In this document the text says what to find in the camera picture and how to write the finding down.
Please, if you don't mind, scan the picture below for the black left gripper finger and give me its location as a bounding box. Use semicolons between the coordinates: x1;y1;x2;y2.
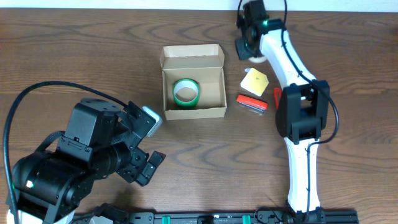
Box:
136;162;156;187
149;151;166;168

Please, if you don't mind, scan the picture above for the beige masking tape roll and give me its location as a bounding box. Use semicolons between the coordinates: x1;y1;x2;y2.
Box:
249;56;267;63

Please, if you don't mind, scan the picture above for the brown cardboard box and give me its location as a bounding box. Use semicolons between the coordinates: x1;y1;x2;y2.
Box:
160;44;227;120

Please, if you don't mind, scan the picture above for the red stapler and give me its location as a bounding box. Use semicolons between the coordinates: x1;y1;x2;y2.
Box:
236;95;268;112

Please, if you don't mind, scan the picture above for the green tape roll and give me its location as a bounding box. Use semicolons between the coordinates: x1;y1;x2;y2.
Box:
172;78;201;108

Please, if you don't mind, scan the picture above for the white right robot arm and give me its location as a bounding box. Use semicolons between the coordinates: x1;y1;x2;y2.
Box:
235;1;330;214

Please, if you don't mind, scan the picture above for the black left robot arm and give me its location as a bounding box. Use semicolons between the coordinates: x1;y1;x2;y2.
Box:
12;98;165;223

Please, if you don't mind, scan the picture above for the yellow sticky note pad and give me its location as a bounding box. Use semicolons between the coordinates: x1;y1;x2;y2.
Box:
240;68;269;96

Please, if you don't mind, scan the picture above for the red utility knife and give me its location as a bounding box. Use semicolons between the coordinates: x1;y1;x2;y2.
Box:
273;87;282;109

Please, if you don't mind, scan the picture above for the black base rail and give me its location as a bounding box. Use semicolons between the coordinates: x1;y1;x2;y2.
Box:
129;207;359;224

